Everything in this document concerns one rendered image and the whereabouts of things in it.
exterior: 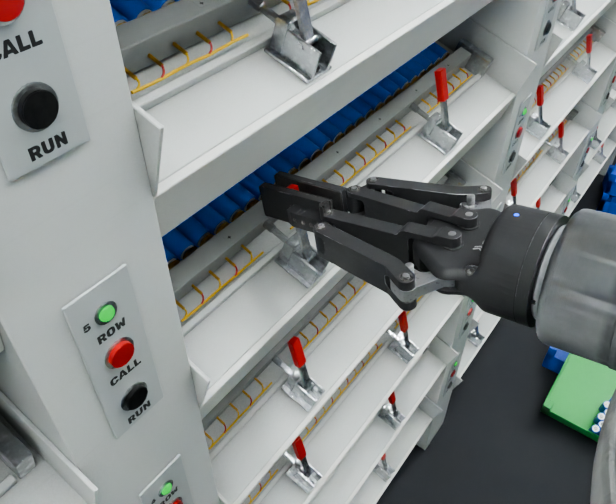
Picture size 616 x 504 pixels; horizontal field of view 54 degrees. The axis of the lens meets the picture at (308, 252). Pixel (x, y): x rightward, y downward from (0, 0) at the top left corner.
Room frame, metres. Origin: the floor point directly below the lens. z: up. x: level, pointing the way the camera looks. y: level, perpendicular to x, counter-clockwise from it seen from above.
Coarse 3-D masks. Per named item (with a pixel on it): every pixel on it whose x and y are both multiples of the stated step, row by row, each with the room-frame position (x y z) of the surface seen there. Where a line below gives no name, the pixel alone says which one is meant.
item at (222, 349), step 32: (448, 32) 0.80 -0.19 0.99; (480, 32) 0.78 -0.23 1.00; (480, 64) 0.75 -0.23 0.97; (512, 64) 0.74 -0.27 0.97; (480, 96) 0.71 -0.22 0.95; (512, 96) 0.73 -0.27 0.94; (480, 128) 0.65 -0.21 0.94; (352, 160) 0.54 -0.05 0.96; (416, 160) 0.57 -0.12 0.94; (448, 160) 0.58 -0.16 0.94; (384, 192) 0.51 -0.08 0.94; (288, 224) 0.44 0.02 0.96; (224, 288) 0.36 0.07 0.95; (256, 288) 0.36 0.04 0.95; (288, 288) 0.37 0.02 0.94; (320, 288) 0.38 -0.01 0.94; (224, 320) 0.33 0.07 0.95; (256, 320) 0.33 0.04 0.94; (288, 320) 0.34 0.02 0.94; (192, 352) 0.30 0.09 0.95; (224, 352) 0.30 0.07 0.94; (256, 352) 0.31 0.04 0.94; (224, 384) 0.27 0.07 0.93
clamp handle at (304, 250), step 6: (288, 186) 0.40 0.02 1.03; (294, 186) 0.40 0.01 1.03; (300, 234) 0.39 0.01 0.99; (306, 234) 0.40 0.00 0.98; (300, 240) 0.39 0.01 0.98; (306, 240) 0.39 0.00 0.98; (300, 246) 0.39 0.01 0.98; (306, 246) 0.39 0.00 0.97; (300, 252) 0.39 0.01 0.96; (306, 252) 0.39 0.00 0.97; (306, 258) 0.39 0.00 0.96
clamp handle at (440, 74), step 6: (438, 72) 0.61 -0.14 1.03; (444, 72) 0.61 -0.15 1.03; (438, 78) 0.61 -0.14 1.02; (444, 78) 0.61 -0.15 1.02; (438, 84) 0.61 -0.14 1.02; (444, 84) 0.61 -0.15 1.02; (438, 90) 0.61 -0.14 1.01; (444, 90) 0.61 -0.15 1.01; (438, 96) 0.61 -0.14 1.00; (444, 96) 0.61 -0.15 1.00; (444, 102) 0.61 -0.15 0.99; (444, 108) 0.61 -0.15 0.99; (444, 114) 0.60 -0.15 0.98; (444, 120) 0.60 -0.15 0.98; (444, 126) 0.60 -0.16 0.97
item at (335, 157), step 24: (432, 72) 0.70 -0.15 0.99; (456, 72) 0.74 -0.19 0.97; (408, 96) 0.64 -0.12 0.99; (384, 120) 0.59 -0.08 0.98; (336, 144) 0.53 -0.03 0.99; (360, 144) 0.54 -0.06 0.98; (312, 168) 0.49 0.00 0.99; (336, 168) 0.52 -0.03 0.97; (360, 168) 0.52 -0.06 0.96; (240, 216) 0.41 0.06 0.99; (264, 216) 0.42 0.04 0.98; (216, 240) 0.38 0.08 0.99; (240, 240) 0.39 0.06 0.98; (192, 264) 0.36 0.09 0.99; (216, 264) 0.37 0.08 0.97; (192, 288) 0.35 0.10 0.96; (192, 312) 0.32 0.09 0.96
